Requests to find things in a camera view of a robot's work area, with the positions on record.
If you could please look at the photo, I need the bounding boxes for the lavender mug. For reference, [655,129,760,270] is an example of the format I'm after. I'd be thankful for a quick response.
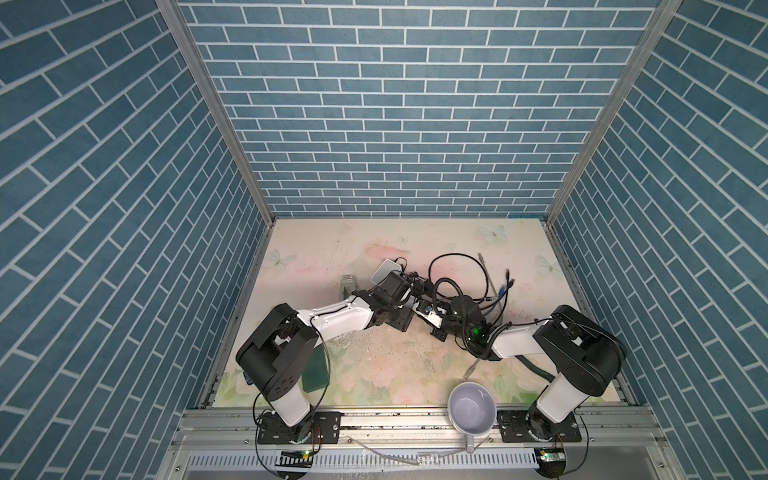
[448,381,497,454]

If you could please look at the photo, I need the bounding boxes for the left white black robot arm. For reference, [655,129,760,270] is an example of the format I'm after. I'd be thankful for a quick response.
[235,271,425,428]

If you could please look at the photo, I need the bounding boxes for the white network switch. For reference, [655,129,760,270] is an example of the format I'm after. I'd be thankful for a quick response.
[371,259,404,285]

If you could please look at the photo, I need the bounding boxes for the green handled pliers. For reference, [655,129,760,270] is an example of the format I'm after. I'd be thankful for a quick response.
[515,355,555,382]

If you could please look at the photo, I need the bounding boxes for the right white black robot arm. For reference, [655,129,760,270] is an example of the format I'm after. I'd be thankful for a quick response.
[418,296,626,426]

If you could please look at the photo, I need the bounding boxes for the aluminium frame rail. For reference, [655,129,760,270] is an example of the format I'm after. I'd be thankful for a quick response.
[157,404,684,479]

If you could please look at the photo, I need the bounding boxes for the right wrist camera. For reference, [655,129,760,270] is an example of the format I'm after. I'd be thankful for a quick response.
[412,300,444,329]

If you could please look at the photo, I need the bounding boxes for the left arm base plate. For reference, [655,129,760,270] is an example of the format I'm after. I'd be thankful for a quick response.
[257,411,342,445]

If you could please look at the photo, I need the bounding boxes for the black thick cable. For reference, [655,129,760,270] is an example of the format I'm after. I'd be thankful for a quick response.
[419,251,492,301]

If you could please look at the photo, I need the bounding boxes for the grey ethernet cable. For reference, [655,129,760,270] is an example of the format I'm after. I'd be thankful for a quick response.
[463,251,502,380]

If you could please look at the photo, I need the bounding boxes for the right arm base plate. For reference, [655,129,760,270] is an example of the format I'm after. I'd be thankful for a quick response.
[497,405,582,443]

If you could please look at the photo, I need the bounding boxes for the green network switch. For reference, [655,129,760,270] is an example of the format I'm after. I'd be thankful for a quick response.
[302,345,330,393]

